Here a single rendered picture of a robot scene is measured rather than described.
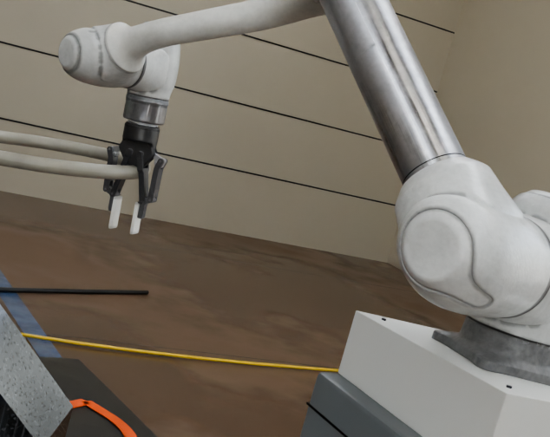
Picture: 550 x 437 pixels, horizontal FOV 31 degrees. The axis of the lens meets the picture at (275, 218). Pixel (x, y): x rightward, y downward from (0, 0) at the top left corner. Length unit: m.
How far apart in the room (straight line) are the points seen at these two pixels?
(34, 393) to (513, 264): 0.81
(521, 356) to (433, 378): 0.14
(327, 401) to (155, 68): 0.81
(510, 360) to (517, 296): 0.16
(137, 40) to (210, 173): 5.72
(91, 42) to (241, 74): 5.68
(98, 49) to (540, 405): 1.06
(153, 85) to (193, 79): 5.38
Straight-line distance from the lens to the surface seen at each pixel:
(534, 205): 1.55
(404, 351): 1.56
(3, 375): 1.67
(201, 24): 1.93
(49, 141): 2.49
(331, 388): 1.64
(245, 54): 7.62
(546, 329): 1.56
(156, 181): 2.14
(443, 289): 1.34
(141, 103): 2.11
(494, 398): 1.40
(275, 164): 7.86
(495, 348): 1.55
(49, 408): 1.75
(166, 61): 2.10
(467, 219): 1.33
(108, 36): 1.98
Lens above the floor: 1.24
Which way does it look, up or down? 8 degrees down
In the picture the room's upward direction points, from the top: 15 degrees clockwise
